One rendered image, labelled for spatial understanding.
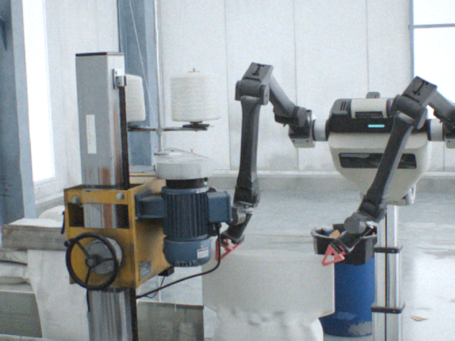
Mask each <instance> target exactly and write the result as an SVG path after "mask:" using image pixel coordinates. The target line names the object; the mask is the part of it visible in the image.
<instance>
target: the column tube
mask: <svg viewBox="0 0 455 341"><path fill-rule="evenodd" d="M75 65H76V78H77V102H78V106H77V113H78V126H79V149H80V162H81V174H82V186H83V190H124V185H123V183H124V180H123V158H122V144H121V142H122V139H121V118H120V104H119V102H120V98H119V89H114V87H113V73H112V69H122V76H123V75H125V69H124V57H123V55H86V56H76V57H75ZM86 115H95V132H96V145H97V153H96V154H88V145H87V121H86ZM83 210H84V222H85V228H100V229H119V228H121V227H123V226H125V222H126V221H125V205H124V204H95V203H83ZM129 290H130V289H129V288H125V287H112V286H108V287H107V288H106V289H104V290H99V291H91V290H89V306H90V319H91V335H92V341H132V334H131V306H130V295H129Z"/></svg>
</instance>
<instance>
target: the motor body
mask: <svg viewBox="0 0 455 341"><path fill-rule="evenodd" d="M208 189H209V186H208V185H206V184H203V185H199V186H194V187H169V186H167V185H165V186H163V187H161V192H162V193H161V198H163V204H164V217H163V218H162V232H163V235H167V237H164V238H163V244H162V246H163V247H164V256H165V259H166V261H167V262H168V263H169V264H170V265H173V266H175V267H195V266H200V265H203V264H205V263H207V262H208V261H209V260H210V259H211V242H212V239H211V236H210V235H207V212H206V194H205V192H206V191H208ZM165 199H166V205H167V217H165V201H164V200H165Z"/></svg>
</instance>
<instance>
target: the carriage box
mask: <svg viewBox="0 0 455 341"><path fill-rule="evenodd" d="M129 179H130V189H128V190H83V186H82V184H79V185H75V186H72V187H68V188H67V187H66V188H64V189H63V194H64V216H66V239H68V240H69V239H70V238H72V237H75V236H76V235H79V234H81V233H85V232H94V233H98V234H100V235H103V236H104V237H105V238H109V239H112V240H115V241H116V243H117V244H118V245H119V246H120V247H121V252H122V261H121V265H120V267H119V270H118V275H117V277H116V279H115V281H113V282H112V283H111V284H110V286H112V287H125V288H133V289H137V288H138V287H140V286H141V285H142V284H144V282H146V281H148V280H149V279H151V278H153V277H154V276H156V275H158V274H159V273H161V272H162V271H164V270H166V269H167V268H168V267H170V266H171V265H170V264H169V263H168V262H167V261H166V259H165V256H164V247H163V238H164V237H167V235H163V229H162V226H161V218H146V219H144V220H142V221H139V222H137V221H136V220H138V217H136V215H135V195H136V194H139V193H141V192H143V191H146V190H148V189H151V190H152V195H153V196H159V195H160V192H161V187H163V186H165V179H160V178H157V177H156V175H129ZM83 203H95V204H127V205H128V209H129V227H126V226H123V227H121V228H119V229H100V228H85V222H84V210H83ZM96 240H97V239H94V237H86V238H83V239H81V240H80V241H79V242H80V243H81V244H82V246H83V247H84V248H85V249H86V246H87V245H89V244H90V243H92V242H94V241H96ZM70 260H71V265H72V269H73V271H74V272H75V273H76V274H77V276H78V277H79V279H80V280H81V281H83V282H85V278H86V274H87V270H88V267H87V266H86V264H85V255H84V253H83V251H82V250H81V249H80V248H79V246H78V245H77V244H75V245H74V247H73V249H72V252H71V256H70ZM149 260H151V272H152V273H151V274H149V275H148V276H147V277H145V278H143V279H142V280H141V268H140V266H142V265H143V264H144V263H146V262H148V261H149ZM111 275H112V270H111V271H110V272H108V273H96V272H94V271H91V275H90V278H89V282H88V284H91V285H99V284H102V283H104V282H106V281H107V280H108V279H109V278H110V276H111Z"/></svg>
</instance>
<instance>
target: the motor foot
mask: <svg viewBox="0 0 455 341"><path fill-rule="evenodd" d="M164 201H165V217H167V205H166V199H165V200H164ZM135 215H136V217H138V220H136V221H137V222H139V221H142V220H144V219H146V218H163V217H164V204H163V198H161V196H153V195H152V190H151V189H148V190H146V191H143V192H141V193H139V194H136V195H135Z"/></svg>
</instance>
